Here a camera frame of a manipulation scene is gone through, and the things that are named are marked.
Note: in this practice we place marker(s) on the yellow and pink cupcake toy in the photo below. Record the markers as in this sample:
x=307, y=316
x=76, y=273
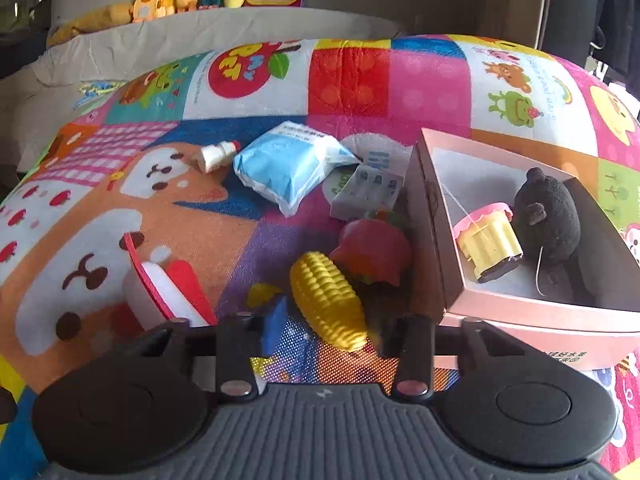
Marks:
x=492, y=245

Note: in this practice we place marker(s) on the blue and white tissue pack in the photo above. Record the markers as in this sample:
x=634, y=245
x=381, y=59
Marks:
x=285, y=165

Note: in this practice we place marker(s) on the colourful cartoon play mat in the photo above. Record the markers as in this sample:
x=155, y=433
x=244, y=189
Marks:
x=350, y=85

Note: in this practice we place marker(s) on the long yellow plush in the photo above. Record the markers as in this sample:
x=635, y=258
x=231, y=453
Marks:
x=95, y=20

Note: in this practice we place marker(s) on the grey battery charger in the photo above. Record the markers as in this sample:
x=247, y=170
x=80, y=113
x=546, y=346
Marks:
x=365, y=192

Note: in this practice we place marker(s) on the pink cardboard box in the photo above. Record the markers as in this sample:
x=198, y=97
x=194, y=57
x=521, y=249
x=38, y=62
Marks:
x=525, y=310

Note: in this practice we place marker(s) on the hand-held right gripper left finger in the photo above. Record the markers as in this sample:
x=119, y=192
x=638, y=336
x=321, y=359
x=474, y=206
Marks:
x=274, y=321

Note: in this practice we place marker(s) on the small white bottle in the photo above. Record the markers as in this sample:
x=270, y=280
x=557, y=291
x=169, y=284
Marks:
x=216, y=156

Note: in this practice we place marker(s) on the red and white toy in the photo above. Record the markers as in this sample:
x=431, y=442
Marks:
x=162, y=287

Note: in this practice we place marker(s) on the black plush bear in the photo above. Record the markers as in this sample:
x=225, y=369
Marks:
x=547, y=220

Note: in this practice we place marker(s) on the dark hanging clothes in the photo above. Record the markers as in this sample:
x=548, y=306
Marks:
x=610, y=10

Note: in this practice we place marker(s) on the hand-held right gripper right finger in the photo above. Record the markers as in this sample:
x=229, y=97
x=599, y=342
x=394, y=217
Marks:
x=389, y=336

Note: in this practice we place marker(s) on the yellow toy corn cob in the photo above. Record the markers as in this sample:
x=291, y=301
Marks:
x=327, y=297

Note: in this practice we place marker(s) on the pink and teal toy figure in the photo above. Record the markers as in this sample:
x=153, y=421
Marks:
x=372, y=250

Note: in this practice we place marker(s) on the beige bed sheet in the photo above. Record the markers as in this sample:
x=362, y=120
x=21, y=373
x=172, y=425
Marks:
x=200, y=30

